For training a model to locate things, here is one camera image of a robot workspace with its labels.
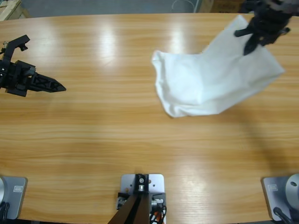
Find white t-shirt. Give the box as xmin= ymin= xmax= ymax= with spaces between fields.
xmin=151 ymin=14 xmax=286 ymax=119

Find black base cable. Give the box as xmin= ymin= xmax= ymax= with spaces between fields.
xmin=273 ymin=206 xmax=292 ymax=224
xmin=0 ymin=202 xmax=11 ymax=220

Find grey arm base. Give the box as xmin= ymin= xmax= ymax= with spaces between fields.
xmin=261 ymin=172 xmax=299 ymax=221
xmin=0 ymin=176 xmax=28 ymax=220

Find black orange cable tangle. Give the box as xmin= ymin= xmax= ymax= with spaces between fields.
xmin=149 ymin=205 xmax=168 ymax=224

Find brown cardboard box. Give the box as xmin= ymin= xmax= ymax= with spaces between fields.
xmin=202 ymin=0 xmax=246 ymax=12

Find dark brown camera post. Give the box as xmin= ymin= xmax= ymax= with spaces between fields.
xmin=109 ymin=174 xmax=150 ymax=224

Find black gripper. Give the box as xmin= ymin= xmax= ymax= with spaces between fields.
xmin=234 ymin=0 xmax=292 ymax=56
xmin=0 ymin=59 xmax=67 ymax=98

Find light wooden pallet stack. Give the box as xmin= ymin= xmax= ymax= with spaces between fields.
xmin=0 ymin=0 xmax=31 ymax=21

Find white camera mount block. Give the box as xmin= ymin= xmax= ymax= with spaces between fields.
xmin=116 ymin=173 xmax=168 ymax=224

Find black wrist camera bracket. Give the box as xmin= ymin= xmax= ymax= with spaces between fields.
xmin=0 ymin=34 xmax=31 ymax=63

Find thin white wire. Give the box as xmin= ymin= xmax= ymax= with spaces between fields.
xmin=172 ymin=0 xmax=195 ymax=12

